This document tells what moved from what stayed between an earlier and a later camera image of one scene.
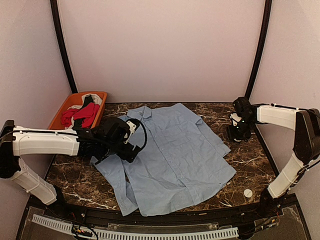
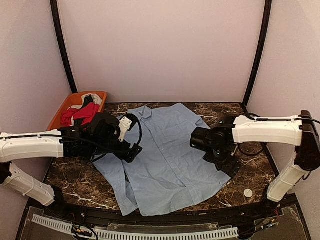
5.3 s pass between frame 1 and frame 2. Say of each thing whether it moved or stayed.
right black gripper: moved
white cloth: stayed
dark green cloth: stayed
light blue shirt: stayed
